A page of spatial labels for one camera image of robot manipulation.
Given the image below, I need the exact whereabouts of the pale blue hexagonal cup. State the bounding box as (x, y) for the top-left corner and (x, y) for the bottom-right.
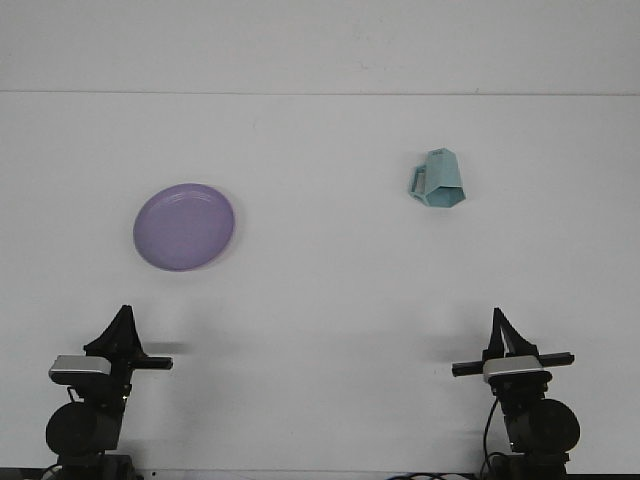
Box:
(407, 147), (469, 209)

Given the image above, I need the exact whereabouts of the thin dark table-edge cable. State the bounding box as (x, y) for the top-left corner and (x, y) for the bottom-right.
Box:
(387, 472), (476, 480)

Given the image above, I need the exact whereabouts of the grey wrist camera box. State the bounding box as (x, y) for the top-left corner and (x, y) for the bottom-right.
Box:
(482, 355), (545, 379)
(48, 354), (112, 387)

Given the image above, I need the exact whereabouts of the pale purple round plate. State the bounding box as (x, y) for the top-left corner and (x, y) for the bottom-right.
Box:
(132, 182), (236, 273)

